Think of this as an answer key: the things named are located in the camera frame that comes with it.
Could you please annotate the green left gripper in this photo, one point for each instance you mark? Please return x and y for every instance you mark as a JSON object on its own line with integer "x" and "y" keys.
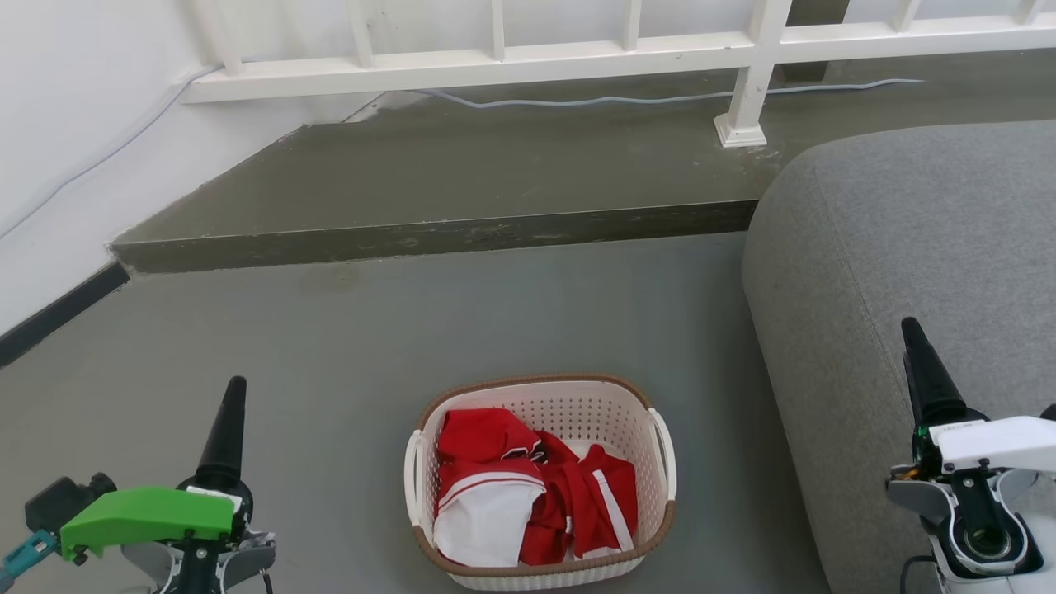
{"x": 148, "y": 516}

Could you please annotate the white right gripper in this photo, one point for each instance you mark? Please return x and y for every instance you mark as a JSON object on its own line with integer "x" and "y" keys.
{"x": 998, "y": 441}

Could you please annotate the white perforated laundry basket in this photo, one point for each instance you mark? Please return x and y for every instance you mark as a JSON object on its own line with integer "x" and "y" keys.
{"x": 577, "y": 412}

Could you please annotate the grey fabric sofa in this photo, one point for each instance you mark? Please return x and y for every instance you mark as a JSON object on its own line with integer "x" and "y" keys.
{"x": 907, "y": 247}

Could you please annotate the black baseboard strip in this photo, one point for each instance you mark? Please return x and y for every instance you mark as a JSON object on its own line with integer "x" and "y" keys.
{"x": 58, "y": 312}

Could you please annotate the red and white garment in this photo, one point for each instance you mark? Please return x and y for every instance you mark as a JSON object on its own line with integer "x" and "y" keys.
{"x": 487, "y": 511}

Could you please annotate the red garment with white stripe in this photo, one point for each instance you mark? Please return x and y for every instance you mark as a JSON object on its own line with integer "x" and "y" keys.
{"x": 594, "y": 495}

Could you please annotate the grey raised floor step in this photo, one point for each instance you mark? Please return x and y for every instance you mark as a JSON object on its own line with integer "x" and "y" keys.
{"x": 495, "y": 165}

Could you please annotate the white railing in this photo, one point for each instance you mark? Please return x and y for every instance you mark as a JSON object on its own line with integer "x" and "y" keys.
{"x": 495, "y": 62}

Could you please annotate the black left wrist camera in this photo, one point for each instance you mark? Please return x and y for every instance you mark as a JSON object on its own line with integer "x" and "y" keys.
{"x": 62, "y": 499}

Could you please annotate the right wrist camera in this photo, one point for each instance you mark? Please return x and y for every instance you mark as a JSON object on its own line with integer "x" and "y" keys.
{"x": 987, "y": 542}

